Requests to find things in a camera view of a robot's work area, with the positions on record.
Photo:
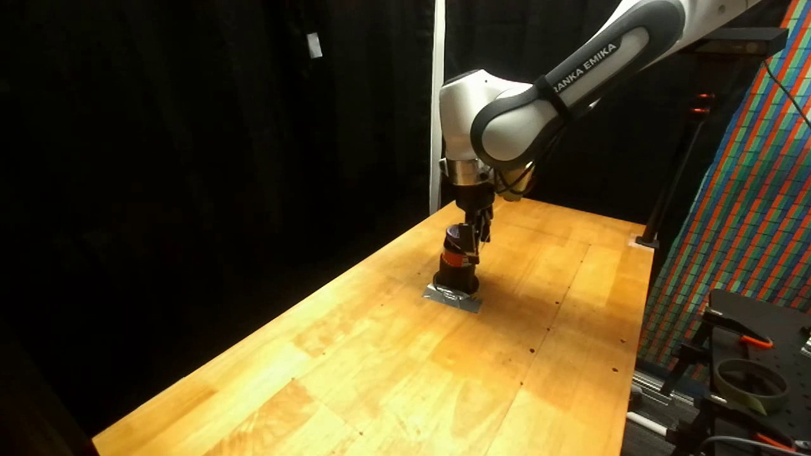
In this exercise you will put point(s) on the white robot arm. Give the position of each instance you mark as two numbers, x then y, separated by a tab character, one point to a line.
495	127

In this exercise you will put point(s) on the roll of masking tape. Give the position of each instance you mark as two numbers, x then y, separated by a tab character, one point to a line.
751	386

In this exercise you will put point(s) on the black side cart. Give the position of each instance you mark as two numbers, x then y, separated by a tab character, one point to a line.
681	413

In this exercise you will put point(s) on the black tripod stand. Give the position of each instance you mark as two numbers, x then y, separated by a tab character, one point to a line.
707	53

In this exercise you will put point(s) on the black clamp with orange handle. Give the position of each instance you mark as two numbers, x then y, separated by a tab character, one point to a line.
718	319

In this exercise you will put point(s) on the brown cup upside down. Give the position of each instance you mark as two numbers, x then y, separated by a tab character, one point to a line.
460	280

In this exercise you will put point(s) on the white tag on curtain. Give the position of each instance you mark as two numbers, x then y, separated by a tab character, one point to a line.
315	46

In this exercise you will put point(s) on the colourful striped cloth panel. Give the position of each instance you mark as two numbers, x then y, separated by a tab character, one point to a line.
748	228

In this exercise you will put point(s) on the white vertical pole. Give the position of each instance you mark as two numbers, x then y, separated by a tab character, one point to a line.
434	118

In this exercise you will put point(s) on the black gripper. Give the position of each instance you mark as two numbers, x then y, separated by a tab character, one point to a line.
476	209

